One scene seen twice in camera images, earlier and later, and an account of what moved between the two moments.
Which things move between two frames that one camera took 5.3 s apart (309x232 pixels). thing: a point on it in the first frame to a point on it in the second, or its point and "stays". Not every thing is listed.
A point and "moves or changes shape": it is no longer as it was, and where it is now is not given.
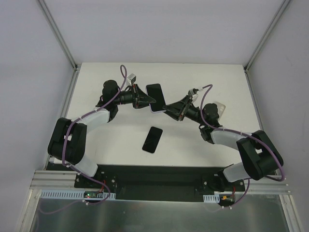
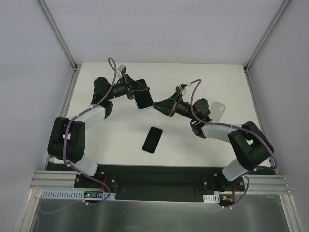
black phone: [155, 91] moves or changes shape
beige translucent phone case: [220, 108] stays
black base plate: [160, 182] stays
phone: [152, 139] stays
